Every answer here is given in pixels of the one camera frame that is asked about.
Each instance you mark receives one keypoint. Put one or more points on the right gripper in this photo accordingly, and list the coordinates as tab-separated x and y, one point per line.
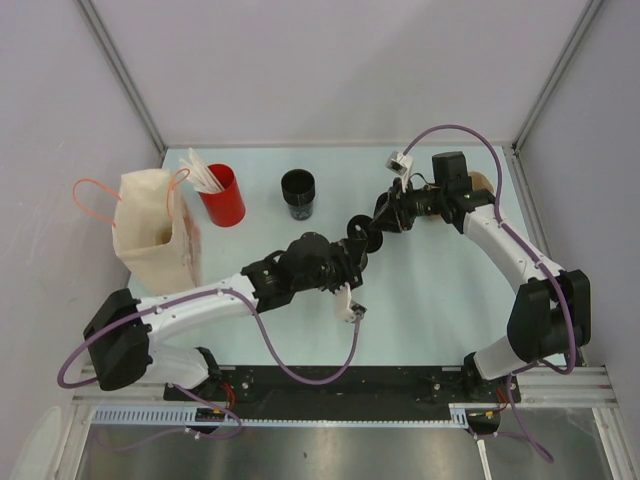
395	215

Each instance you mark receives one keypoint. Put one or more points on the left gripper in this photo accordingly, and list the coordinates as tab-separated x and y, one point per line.
348	253

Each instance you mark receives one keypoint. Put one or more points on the black ribbed cup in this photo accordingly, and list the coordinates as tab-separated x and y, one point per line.
298	190

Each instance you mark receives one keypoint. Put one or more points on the translucent bag with orange handles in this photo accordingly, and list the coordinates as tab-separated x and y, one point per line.
153	229

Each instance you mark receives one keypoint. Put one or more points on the black cup lid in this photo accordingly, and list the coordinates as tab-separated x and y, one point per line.
359	227

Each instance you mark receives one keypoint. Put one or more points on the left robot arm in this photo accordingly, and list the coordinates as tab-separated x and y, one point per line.
127	337

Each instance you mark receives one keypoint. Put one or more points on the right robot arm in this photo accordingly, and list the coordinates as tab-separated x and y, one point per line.
552	309

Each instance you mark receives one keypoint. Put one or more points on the red cylindrical straw holder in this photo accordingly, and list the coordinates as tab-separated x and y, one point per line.
225	208

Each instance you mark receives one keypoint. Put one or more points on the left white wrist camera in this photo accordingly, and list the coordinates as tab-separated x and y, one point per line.
345	308

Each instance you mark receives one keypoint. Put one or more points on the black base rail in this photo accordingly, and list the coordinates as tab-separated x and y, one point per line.
378	394

